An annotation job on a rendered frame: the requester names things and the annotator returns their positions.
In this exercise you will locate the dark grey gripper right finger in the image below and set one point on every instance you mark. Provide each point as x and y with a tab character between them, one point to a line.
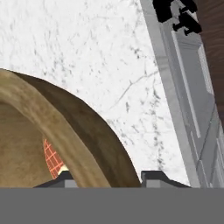
154	178

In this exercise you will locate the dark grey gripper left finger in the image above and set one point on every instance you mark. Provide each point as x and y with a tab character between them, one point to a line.
65	180

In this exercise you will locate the orange grid waffle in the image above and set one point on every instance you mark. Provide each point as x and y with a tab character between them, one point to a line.
52	159

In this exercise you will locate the brown wooden bowl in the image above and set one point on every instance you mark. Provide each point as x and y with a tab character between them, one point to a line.
87	137

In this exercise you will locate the grey cupboard drawer front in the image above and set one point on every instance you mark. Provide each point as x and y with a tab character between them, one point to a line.
192	110

